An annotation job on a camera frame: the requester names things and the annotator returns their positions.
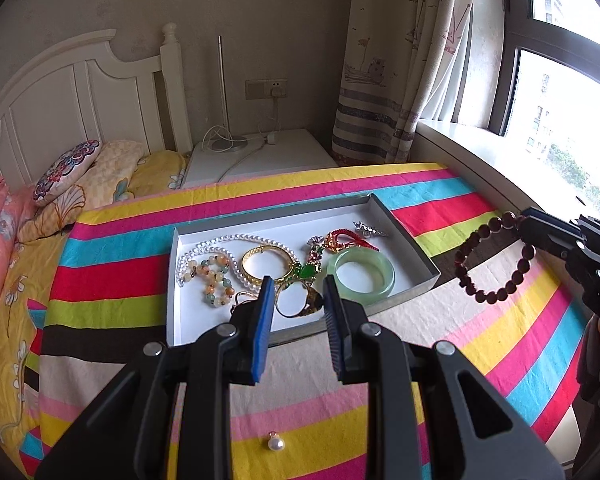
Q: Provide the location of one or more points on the colourful striped cloth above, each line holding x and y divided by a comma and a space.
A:
480, 360

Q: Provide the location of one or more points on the embroidered floral pillow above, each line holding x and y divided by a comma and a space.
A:
65, 170

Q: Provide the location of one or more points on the silver desk lamp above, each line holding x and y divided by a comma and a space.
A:
223, 85

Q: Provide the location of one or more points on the thin gold bangle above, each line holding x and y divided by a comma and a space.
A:
260, 249

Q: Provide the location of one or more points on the dark framed window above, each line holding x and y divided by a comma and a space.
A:
510, 60

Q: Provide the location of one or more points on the yellow floral bedsheet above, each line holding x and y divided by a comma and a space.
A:
5, 360

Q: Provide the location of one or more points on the white wooden headboard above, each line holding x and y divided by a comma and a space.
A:
55, 95

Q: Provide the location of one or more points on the grey cardboard tray box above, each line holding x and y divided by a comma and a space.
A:
195, 320

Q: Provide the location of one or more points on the boat print curtain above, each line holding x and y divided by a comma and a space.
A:
380, 60

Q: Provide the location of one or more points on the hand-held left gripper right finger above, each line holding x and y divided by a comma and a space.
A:
332, 325

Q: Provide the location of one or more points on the beige shell pattern pillow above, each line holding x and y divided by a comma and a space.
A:
110, 170

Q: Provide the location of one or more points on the green jade bangle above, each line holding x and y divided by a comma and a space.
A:
360, 292

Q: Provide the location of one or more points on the grey wall socket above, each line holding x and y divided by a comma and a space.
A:
255, 89

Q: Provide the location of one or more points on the white nightstand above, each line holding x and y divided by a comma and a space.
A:
290, 155

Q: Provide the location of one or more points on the white window sill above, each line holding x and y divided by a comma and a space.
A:
480, 160

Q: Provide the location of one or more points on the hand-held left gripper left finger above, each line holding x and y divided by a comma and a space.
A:
262, 325

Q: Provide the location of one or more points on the single pearl pendant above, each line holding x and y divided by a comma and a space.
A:
277, 444

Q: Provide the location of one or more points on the pink flower gold brooch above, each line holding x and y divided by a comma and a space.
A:
316, 250

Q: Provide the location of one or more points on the silver brooch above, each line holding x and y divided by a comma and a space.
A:
367, 228

